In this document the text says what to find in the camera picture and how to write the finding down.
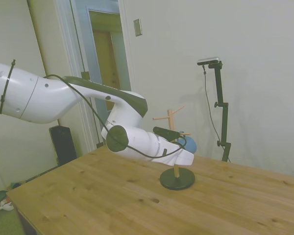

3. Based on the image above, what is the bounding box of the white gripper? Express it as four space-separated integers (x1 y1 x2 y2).
154 137 196 167

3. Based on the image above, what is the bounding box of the blue enamel mug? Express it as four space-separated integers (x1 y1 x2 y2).
176 136 198 155

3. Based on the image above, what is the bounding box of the wooden mug tree, black base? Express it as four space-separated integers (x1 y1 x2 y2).
152 105 196 191

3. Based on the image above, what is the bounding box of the black box on floor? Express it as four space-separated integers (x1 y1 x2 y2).
49 125 78 167

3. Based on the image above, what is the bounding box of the wooden hallway door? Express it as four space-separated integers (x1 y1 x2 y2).
92 30 121 89

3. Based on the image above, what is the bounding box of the white open door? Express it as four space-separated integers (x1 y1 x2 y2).
26 0 89 81

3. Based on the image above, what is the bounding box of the white object on floor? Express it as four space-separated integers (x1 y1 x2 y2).
0 199 15 212

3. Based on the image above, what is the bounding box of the black camera stand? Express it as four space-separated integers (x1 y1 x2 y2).
207 61 232 163

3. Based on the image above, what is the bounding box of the black metal stand with cable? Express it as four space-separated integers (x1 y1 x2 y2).
202 64 224 148

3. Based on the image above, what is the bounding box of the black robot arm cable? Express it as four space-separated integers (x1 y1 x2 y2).
42 74 188 159

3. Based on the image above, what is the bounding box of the grey exterior camera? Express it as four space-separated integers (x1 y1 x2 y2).
196 56 221 67

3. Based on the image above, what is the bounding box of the metal wall switch plate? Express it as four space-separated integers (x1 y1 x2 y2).
133 18 143 38

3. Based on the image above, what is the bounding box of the black cable tie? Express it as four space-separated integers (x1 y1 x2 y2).
0 59 17 115

